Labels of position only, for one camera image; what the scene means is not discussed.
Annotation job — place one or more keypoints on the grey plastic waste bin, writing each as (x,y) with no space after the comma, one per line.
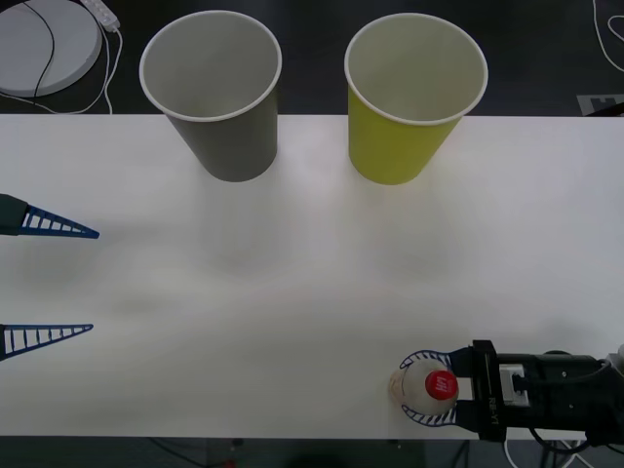
(229,151)

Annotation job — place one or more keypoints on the white round disc base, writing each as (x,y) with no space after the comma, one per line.
(24,49)

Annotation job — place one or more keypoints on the clear bottle with red cap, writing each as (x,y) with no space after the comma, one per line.
(419,385)

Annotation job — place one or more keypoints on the grey printed marker sheet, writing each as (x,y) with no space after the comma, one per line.
(597,105)

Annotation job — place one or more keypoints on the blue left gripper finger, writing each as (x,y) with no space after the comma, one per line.
(14,217)
(6,343)

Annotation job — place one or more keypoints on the yellow-green plastic waste bin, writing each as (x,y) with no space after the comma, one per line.
(390,151)

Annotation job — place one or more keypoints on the white power strip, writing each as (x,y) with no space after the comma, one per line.
(102,12)

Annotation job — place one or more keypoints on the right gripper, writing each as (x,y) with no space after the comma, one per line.
(487,390)

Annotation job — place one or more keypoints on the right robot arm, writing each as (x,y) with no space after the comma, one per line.
(565,385)

